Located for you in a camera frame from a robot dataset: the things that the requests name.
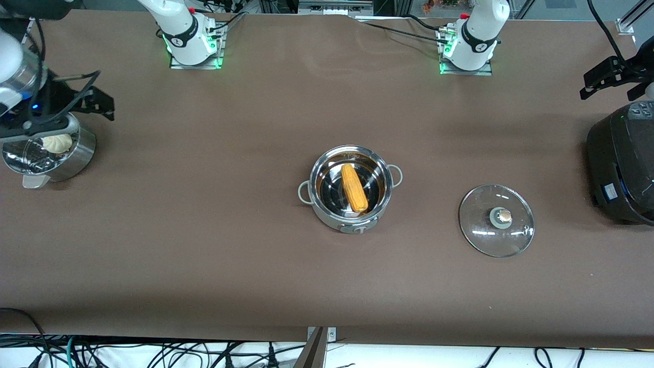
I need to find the grey power strip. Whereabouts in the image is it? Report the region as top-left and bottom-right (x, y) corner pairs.
(298, 0), (374, 15)

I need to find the glass pot lid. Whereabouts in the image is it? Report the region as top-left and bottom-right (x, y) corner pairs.
(458, 184), (535, 258)

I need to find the black base cable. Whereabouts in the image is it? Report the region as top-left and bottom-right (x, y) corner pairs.
(204, 9), (249, 40)
(355, 14), (451, 47)

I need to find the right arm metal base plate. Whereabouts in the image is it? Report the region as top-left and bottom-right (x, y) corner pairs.
(170, 20), (225, 70)

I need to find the black floor cable loop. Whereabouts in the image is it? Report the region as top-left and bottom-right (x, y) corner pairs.
(0, 307), (50, 368)

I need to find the brown table mat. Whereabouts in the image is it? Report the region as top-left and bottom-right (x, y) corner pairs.
(0, 8), (654, 349)

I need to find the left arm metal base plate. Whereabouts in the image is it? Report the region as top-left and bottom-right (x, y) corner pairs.
(438, 28), (494, 76)

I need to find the steel steamer pot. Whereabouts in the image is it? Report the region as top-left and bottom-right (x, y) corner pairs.
(2, 112), (97, 190)

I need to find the metal table edge bracket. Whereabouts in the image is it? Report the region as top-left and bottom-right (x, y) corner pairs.
(292, 326), (337, 368)

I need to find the yellow corn cob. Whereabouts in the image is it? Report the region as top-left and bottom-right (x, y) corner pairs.
(341, 164), (369, 214)

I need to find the black rice cooker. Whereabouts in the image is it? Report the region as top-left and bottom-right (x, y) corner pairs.
(586, 101), (654, 226)

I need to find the black right base cable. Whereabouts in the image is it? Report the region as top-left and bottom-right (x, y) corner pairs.
(204, 9), (249, 40)

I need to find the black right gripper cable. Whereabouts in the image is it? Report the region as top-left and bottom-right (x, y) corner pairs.
(22, 18), (102, 126)

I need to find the black left base cable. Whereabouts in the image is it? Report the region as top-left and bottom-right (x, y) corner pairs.
(355, 14), (451, 47)

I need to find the white steamed bun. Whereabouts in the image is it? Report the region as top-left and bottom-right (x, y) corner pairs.
(41, 134), (74, 154)

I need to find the steel electric cooking pot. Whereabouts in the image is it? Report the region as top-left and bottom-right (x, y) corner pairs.
(298, 145), (404, 235)

